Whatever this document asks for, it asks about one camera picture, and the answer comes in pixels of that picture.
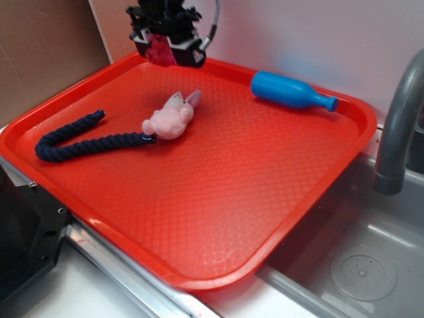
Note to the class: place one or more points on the pink plush bunny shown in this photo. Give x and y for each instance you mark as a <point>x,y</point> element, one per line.
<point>171,121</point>

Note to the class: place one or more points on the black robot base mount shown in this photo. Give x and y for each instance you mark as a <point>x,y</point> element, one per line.
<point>33,224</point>

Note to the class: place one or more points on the blue plastic bottle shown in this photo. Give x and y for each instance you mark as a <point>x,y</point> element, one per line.
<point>290,92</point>

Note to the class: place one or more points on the grey faucet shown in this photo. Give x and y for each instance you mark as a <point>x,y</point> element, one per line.
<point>401,144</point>

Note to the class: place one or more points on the red plastic tray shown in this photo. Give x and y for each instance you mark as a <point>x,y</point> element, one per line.
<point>206,209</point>

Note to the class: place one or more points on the brown cardboard panel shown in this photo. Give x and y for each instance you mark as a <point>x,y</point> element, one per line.
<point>46,47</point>

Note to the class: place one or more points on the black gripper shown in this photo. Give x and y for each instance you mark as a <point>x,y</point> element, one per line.
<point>172,20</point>

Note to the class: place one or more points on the light wooden board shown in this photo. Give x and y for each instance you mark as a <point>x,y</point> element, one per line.
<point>114,26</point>

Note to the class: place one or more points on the grey toy sink basin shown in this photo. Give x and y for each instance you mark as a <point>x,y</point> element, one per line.
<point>355,254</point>

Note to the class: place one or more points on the red paper ball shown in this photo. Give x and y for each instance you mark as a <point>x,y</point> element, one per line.
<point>159,52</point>

